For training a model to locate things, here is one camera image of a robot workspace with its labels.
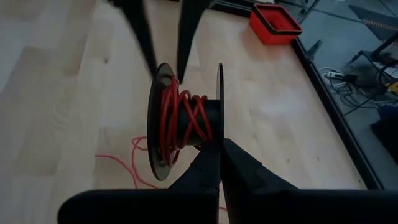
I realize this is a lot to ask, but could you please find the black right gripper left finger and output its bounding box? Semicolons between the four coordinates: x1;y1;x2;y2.
169;141;221;190

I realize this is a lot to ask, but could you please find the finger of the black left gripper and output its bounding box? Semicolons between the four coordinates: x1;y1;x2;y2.
177;0;209;83
119;0;158;77

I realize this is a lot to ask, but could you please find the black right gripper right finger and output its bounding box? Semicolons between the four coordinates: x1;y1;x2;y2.
223;139;299;191

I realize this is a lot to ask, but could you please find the thin red wire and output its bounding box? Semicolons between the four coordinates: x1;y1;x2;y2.
95;74;228;212

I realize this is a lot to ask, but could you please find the red square plastic bin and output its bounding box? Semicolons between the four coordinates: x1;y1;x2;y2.
248;2;303;47

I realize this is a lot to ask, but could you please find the white power strip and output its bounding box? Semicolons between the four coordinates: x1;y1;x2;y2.
318;67;354;94

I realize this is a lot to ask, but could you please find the black frame bracket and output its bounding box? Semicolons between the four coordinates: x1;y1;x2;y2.
306;39;323;62

